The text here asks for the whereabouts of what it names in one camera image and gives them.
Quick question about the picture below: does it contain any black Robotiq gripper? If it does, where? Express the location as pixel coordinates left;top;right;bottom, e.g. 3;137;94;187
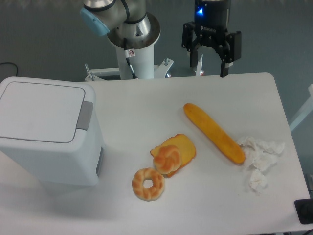
181;0;242;78

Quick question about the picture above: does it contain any white push-lid trash can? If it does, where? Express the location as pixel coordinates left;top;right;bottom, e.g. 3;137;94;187
0;77;104;186

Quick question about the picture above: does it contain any long orange baguette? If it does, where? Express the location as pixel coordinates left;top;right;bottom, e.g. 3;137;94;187
183;103;246;165

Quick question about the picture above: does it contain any orange toast slice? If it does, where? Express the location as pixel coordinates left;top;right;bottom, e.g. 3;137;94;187
150;134;196;178

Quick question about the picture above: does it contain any crumpled white paper tissue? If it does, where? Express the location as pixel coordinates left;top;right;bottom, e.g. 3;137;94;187
236;136;286;194

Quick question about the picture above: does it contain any twisted round bread bun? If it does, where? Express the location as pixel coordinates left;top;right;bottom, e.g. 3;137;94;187
153;145;182;174

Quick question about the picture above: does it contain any black device at table edge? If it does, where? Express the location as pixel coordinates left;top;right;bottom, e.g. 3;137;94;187
294;199;313;224

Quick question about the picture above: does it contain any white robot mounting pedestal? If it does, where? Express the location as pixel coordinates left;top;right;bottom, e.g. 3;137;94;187
85;46;174;81

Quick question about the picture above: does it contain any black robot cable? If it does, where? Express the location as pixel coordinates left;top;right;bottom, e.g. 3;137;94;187
123;38;139;80

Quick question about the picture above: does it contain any white frame bar right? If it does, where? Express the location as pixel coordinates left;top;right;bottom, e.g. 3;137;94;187
289;84;313;132

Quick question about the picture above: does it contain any braided ring doughnut bread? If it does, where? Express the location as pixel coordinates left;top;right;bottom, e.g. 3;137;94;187
132;168;165;201

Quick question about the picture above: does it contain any black floor cable left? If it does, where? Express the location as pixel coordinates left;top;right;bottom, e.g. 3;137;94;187
0;62;19;76

